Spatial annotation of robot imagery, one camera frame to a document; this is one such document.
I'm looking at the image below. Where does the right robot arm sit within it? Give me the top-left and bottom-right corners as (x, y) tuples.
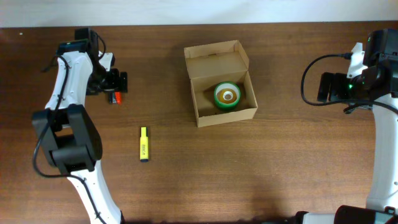
(286, 29), (397, 224)

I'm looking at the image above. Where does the green tape roll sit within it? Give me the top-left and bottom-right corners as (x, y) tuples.
(214, 82), (241, 111)

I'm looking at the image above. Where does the red black stapler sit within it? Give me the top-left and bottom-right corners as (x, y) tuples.
(108, 91), (122, 105)

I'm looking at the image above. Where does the small yellow tape roll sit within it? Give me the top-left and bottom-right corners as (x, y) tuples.
(216, 88), (238, 105)

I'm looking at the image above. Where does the brown cardboard box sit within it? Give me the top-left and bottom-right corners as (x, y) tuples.
(184, 40), (258, 128)

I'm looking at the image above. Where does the yellow highlighter pen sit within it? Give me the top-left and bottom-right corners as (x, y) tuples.
(139, 127), (149, 162)

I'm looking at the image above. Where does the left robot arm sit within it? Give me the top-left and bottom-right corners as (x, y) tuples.
(32, 28), (127, 223)

